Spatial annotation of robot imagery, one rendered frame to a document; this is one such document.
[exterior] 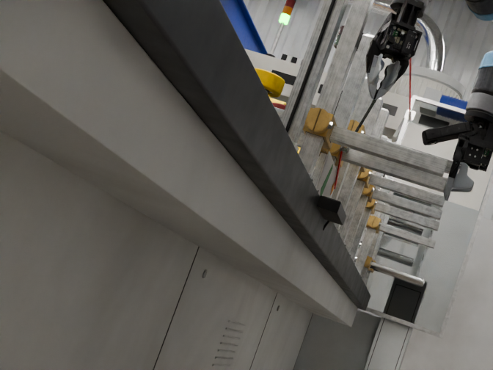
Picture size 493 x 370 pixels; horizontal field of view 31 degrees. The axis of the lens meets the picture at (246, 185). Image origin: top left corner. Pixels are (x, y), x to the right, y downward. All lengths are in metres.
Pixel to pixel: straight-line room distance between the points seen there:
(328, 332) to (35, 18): 4.13
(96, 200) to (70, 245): 0.08
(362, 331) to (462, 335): 6.23
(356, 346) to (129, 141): 3.87
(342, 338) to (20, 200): 3.64
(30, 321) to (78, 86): 0.64
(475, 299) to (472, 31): 3.32
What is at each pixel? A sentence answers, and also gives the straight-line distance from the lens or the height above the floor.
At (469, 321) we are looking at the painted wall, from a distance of 10.90.
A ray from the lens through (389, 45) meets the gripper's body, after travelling 1.89.
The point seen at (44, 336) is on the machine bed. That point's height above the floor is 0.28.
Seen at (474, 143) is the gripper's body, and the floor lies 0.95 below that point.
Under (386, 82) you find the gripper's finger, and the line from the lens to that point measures 1.92.
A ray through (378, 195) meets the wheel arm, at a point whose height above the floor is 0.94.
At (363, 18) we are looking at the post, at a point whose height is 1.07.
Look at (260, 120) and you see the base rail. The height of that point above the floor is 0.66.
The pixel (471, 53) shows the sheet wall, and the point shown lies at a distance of 11.55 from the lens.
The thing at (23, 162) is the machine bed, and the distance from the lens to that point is 1.16.
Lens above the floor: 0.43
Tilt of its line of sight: 7 degrees up
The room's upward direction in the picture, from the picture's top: 20 degrees clockwise
